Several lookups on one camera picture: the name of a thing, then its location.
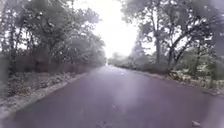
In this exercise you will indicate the row of trees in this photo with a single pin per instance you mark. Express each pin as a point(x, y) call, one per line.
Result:
point(50, 36)
point(180, 36)

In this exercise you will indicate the leaf-strewn dirt verge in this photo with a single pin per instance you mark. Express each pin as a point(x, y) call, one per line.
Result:
point(33, 88)
point(196, 81)

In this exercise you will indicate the grey asphalt road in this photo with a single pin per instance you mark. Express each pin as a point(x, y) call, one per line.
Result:
point(113, 100)

